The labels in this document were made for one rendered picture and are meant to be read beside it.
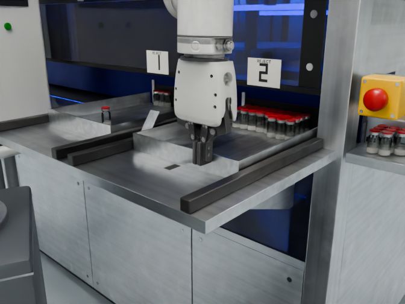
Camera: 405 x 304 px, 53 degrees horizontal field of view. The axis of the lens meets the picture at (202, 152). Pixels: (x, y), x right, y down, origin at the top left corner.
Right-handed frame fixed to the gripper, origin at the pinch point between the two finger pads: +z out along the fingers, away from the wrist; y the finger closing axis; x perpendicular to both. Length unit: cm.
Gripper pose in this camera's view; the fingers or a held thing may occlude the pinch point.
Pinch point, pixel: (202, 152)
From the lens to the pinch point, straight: 67.4
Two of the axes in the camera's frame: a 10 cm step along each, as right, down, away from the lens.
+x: -6.6, 2.1, -7.2
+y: -7.5, -2.1, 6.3
